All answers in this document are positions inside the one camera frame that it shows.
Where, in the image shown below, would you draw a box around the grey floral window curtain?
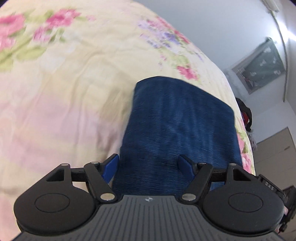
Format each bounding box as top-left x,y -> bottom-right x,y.
232,37 -> 286,94

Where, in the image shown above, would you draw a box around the blue denim jeans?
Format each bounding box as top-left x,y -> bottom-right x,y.
112,76 -> 242,196

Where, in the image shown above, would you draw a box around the pile of mixed clothes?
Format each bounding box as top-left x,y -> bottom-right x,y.
235,97 -> 257,151

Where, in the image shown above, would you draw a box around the floral yellow bedspread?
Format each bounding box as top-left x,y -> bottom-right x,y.
1,1 -> 255,240

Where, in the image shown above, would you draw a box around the beige wardrobe doors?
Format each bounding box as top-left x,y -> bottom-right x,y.
253,128 -> 295,189

